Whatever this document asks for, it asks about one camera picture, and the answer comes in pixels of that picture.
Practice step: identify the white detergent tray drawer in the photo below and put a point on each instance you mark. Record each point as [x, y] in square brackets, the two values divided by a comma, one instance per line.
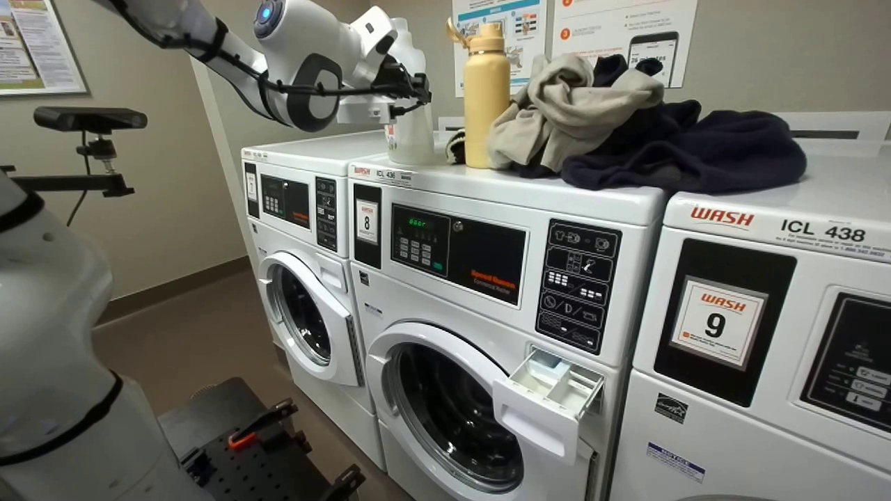
[548, 405]

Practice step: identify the laundry info poster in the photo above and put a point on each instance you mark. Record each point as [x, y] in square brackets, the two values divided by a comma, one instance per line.
[522, 23]

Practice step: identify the black camera on stand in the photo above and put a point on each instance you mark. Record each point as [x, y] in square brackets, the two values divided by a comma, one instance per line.
[96, 125]

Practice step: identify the dark navy cloth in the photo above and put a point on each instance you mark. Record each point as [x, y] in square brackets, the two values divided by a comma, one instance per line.
[680, 147]

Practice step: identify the wash instruction poster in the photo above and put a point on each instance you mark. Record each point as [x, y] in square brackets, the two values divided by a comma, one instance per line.
[632, 29]

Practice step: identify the framed wall notice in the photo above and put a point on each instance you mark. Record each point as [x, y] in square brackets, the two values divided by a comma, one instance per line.
[34, 50]

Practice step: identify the black cart with red clamp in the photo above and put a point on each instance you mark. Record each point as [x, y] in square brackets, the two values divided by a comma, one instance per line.
[240, 449]

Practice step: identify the yellow water bottle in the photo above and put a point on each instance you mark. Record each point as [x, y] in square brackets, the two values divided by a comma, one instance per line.
[484, 86]

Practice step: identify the washing machine number 9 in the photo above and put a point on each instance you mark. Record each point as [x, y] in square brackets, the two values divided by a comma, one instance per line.
[763, 353]

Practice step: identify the far washing machine open door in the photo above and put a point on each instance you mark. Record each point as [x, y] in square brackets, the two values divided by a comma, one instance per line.
[295, 210]

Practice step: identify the middle washing machine number 8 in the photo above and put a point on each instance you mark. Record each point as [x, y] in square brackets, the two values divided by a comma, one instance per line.
[459, 274]

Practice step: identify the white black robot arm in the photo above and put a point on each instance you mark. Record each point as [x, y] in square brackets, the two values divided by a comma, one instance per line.
[71, 426]

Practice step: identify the beige crumpled cloth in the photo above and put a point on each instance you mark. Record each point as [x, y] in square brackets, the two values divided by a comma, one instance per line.
[565, 108]

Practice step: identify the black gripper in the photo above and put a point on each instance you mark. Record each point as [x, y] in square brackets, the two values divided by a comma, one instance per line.
[396, 80]

